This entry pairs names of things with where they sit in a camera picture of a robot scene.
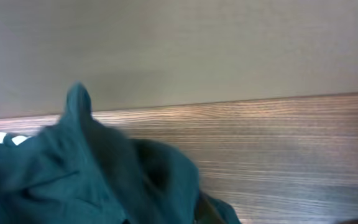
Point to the dark green t-shirt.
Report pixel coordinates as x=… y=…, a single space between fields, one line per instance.
x=81 y=171

